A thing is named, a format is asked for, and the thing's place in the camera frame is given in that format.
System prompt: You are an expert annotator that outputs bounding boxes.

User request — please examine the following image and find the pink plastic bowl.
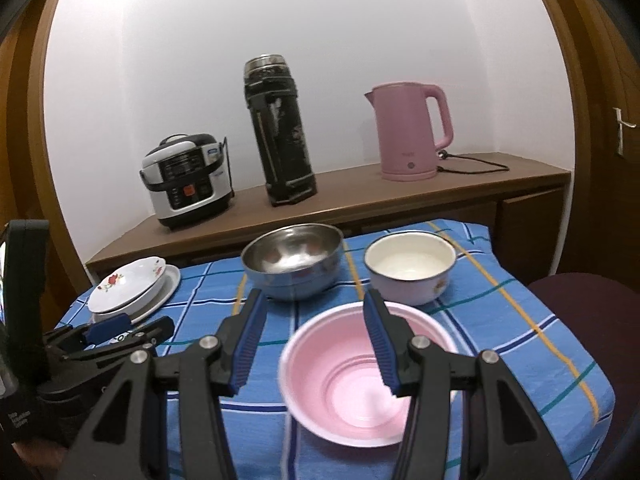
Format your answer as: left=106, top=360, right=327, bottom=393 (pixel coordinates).
left=278, top=302, right=461, bottom=448

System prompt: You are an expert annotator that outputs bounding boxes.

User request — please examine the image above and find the wooden door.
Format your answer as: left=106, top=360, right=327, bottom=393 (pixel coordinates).
left=0, top=25, right=91, bottom=321
left=565, top=0, right=640, bottom=281

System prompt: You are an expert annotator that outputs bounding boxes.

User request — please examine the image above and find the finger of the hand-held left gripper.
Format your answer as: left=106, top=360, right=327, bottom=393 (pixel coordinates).
left=44, top=313, right=135, bottom=357
left=60, top=316, right=176, bottom=362

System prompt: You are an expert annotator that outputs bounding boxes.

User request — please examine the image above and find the silver and black rice cooker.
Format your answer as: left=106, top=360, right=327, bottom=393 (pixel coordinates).
left=140, top=132, right=236, bottom=232

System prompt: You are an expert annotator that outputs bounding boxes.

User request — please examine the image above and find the dark maroon chair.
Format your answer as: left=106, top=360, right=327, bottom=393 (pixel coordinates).
left=527, top=272, right=640, bottom=461

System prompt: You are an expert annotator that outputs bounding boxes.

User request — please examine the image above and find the plain white plate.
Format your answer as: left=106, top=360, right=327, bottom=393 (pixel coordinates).
left=90, top=264, right=182, bottom=326

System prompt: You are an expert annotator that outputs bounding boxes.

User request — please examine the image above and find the pink electric kettle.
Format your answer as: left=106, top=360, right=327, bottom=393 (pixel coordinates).
left=364, top=82, right=455, bottom=182

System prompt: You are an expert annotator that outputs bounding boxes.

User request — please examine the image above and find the blue plaid tablecloth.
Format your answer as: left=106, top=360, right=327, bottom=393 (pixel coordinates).
left=42, top=218, right=615, bottom=480

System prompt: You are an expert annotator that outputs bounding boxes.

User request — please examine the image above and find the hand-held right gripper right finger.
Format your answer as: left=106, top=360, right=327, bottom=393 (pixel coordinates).
left=362, top=287, right=571, bottom=480

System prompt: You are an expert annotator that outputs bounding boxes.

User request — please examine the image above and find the metal door handle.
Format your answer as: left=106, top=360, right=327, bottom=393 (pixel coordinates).
left=614, top=107, right=638, bottom=157

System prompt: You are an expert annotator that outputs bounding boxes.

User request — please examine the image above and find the black thermos flask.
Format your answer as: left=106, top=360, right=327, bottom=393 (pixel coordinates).
left=243, top=54, right=319, bottom=208

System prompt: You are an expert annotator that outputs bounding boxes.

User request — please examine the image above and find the white enamel bowl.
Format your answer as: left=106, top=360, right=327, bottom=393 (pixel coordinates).
left=364, top=231, right=457, bottom=307

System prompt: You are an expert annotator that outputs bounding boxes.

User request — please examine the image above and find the white plate with red flowers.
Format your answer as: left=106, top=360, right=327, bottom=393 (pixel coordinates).
left=87, top=256, right=167, bottom=314

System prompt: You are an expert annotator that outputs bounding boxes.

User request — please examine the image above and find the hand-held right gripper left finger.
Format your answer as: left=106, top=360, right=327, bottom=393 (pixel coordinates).
left=57, top=287, right=269, bottom=480

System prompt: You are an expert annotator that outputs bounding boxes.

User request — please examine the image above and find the wooden sideboard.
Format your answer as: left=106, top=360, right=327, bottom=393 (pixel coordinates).
left=85, top=152, right=572, bottom=281

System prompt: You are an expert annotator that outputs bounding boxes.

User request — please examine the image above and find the black kettle power cable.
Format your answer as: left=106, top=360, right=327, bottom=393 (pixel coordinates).
left=435, top=150, right=511, bottom=175

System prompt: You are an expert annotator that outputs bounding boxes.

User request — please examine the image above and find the stainless steel bowl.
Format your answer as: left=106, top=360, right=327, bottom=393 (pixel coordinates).
left=241, top=223, right=345, bottom=302

